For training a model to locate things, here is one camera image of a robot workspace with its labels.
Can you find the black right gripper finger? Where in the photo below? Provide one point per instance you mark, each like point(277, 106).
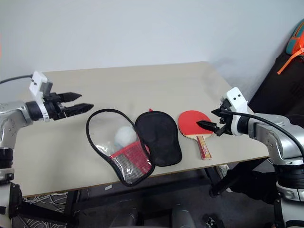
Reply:
point(209, 125)
point(219, 112)

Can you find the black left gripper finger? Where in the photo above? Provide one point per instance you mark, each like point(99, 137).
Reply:
point(70, 97)
point(79, 108)

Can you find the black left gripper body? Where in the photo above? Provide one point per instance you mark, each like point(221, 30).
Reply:
point(54, 108)

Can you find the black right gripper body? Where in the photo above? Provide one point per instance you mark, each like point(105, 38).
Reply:
point(225, 126)

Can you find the red table tennis paddle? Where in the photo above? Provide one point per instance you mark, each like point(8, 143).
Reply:
point(190, 121)

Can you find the red black clear paddle case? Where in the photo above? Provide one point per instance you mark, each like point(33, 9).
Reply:
point(161, 140)

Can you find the white fluffy zipper pull wad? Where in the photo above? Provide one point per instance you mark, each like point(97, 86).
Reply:
point(124, 138)

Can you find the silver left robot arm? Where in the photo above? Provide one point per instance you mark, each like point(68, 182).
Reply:
point(12, 114)

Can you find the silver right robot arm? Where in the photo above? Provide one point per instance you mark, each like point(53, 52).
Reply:
point(273, 135)

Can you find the black cabinet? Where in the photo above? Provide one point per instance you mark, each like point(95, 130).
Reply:
point(278, 90)

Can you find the white table edge sticker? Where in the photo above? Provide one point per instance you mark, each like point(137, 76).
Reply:
point(108, 188)

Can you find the teal orange backpack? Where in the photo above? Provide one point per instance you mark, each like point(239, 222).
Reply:
point(295, 38)

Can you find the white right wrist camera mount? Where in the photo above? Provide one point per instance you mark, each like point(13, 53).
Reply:
point(237, 98)

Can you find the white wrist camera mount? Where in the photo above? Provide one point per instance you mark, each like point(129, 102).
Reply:
point(237, 98)
point(38, 80)

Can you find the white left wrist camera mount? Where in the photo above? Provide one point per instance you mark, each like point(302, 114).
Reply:
point(38, 80)

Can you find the black metal table frame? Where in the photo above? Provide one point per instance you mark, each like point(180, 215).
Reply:
point(228, 180)

